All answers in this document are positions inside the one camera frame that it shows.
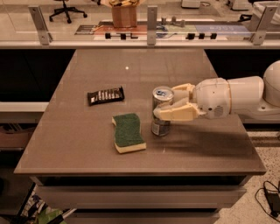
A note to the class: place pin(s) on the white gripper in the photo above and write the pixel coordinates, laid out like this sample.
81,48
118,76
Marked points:
212,97

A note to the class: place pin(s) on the silver redbull can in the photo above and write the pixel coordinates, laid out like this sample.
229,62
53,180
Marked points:
161,96

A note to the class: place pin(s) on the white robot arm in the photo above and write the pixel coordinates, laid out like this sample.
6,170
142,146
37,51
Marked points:
251,97

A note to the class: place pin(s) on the green yellow sponge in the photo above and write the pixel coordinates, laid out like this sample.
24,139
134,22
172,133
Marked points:
128,133

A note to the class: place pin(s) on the black snack bar wrapper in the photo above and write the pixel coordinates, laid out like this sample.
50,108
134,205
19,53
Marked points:
115,94

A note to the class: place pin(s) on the upper grey drawer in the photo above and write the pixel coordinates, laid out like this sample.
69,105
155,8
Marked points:
140,197

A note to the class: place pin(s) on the grey drawer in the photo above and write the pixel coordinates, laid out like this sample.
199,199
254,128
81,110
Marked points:
140,197
143,218

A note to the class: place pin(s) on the brown cardboard box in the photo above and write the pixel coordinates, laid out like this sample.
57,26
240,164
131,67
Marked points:
124,16

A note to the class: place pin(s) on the black office chair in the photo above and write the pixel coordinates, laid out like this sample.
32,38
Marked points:
65,9

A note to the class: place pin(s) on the lower grey drawer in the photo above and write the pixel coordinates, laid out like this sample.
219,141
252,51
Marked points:
143,218

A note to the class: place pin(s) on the green bag on floor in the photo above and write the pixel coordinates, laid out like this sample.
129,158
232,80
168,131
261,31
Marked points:
47,215

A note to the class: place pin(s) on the middle metal bracket post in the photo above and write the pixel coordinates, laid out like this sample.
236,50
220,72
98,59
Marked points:
152,14

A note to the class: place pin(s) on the metal bracket post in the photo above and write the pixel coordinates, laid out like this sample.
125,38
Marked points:
152,14
44,36
259,32

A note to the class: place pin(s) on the right metal bracket post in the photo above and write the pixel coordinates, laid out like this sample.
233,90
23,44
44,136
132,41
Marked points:
259,32

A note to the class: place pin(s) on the black power adapter with cable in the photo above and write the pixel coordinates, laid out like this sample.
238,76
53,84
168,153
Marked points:
271,194

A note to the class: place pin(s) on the left metal bracket post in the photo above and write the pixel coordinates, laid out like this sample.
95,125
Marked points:
44,36

